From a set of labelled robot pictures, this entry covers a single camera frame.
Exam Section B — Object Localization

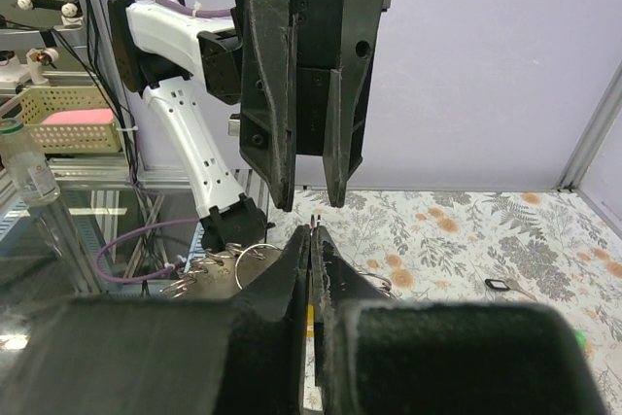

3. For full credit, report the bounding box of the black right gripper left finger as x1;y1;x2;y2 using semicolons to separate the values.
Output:
1;225;311;414

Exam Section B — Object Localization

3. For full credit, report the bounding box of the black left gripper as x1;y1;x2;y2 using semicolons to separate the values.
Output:
240;0;384;212

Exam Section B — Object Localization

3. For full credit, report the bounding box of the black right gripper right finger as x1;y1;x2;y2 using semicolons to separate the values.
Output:
310;227;605;414

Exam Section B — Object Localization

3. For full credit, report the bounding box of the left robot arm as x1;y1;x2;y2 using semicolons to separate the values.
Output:
108;0;391;253

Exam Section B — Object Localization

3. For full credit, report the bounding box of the black key tag white label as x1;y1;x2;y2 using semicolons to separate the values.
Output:
484;279;511;292

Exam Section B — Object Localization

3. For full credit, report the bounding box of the floral table mat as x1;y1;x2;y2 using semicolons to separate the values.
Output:
268;189;621;414

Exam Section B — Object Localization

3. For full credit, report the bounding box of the green key tag far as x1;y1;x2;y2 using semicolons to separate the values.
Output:
574;329;586;349

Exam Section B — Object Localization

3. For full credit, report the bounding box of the beige perforated basket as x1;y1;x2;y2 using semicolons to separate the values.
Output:
16;86;122;155

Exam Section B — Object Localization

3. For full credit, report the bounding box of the clear plastic bottle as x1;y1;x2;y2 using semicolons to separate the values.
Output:
1;117;60;206

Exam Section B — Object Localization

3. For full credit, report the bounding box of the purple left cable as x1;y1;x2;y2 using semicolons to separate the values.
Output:
95;0;244;285

